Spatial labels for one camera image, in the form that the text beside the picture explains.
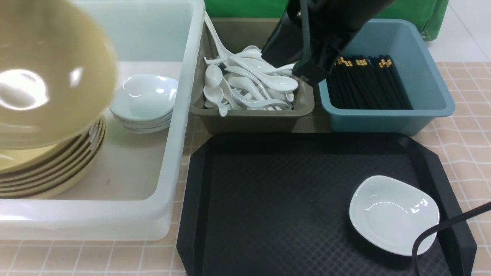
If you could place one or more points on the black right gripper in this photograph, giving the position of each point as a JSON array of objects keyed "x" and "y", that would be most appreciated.
[{"x": 312, "y": 45}]

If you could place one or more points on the white sauce dish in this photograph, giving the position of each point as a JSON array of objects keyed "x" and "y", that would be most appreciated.
[{"x": 392, "y": 214}]

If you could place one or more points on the yellow noodle bowl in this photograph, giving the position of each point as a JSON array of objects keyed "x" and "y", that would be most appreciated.
[{"x": 58, "y": 72}]

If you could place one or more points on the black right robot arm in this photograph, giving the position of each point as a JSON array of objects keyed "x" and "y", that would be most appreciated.
[{"x": 361, "y": 10}]

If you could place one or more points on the bundle of black chopsticks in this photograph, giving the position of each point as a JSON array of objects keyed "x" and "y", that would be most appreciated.
[{"x": 367, "y": 83}]

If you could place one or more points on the olive spoon bin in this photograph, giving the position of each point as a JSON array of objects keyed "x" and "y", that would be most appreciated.
[{"x": 237, "y": 33}]

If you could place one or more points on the pile of white spoons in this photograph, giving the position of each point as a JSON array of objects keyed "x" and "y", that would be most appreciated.
[{"x": 244, "y": 80}]

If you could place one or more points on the blue chopstick bin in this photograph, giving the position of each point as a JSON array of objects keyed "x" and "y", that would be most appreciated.
[{"x": 424, "y": 84}]

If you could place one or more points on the green cloth backdrop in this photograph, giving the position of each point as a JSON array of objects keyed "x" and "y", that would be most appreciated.
[{"x": 426, "y": 15}]

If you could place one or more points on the black serving tray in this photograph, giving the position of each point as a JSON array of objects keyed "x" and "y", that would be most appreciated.
[{"x": 276, "y": 204}]

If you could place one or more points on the stack of white dishes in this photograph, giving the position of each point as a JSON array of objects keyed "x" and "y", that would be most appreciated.
[{"x": 144, "y": 103}]

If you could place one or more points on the stack of yellow bowls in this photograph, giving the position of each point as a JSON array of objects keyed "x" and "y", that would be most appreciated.
[{"x": 60, "y": 172}]

